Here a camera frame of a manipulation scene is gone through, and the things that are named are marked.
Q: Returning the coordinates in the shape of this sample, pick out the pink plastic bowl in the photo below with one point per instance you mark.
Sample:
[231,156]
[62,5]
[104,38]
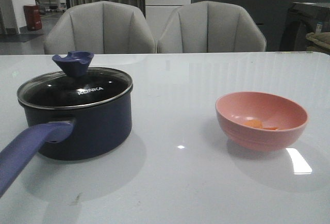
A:
[234,109]

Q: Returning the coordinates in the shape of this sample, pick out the dark blue saucepan purple handle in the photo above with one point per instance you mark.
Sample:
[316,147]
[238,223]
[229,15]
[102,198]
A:
[67,135]

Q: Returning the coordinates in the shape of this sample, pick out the glass lid with purple knob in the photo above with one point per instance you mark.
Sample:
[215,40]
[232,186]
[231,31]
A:
[76,85]

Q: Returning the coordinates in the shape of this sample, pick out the orange ham slice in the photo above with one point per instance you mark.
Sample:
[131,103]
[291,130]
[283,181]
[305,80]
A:
[273,128]
[254,123]

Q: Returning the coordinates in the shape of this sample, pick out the right grey upholstered chair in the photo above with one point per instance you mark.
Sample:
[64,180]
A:
[210,27]

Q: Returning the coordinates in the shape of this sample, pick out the grey upholstered chair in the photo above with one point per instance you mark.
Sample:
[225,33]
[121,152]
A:
[210,27]
[102,28]

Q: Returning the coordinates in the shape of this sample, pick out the left grey upholstered chair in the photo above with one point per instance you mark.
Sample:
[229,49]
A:
[102,28]

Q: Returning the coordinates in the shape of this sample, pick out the red bin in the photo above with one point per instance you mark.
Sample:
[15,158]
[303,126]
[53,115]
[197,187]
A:
[32,17]

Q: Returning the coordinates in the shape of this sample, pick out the dark grey appliance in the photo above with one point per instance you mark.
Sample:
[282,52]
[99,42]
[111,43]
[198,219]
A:
[301,19]

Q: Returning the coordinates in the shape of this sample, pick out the beige cushion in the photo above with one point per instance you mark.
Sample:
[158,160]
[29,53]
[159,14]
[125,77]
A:
[319,42]

